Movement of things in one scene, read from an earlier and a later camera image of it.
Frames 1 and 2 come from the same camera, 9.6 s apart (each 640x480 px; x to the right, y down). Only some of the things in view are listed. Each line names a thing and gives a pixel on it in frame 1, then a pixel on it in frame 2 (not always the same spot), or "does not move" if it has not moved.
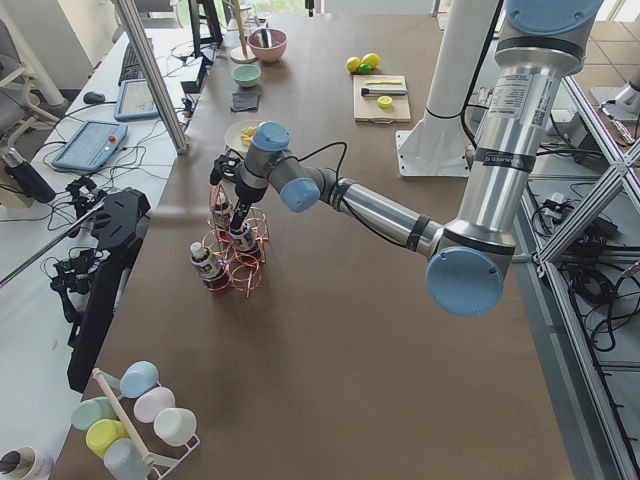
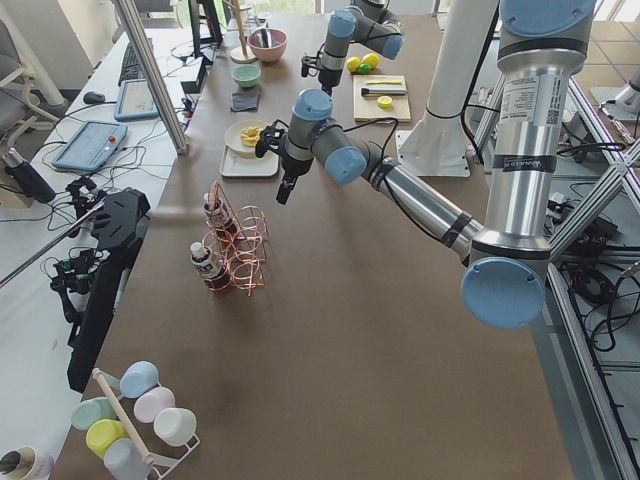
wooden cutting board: x=381 y=98 does not move
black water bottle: x=25 y=177 does not move
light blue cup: x=138 y=377 does not move
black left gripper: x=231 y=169 to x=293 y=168
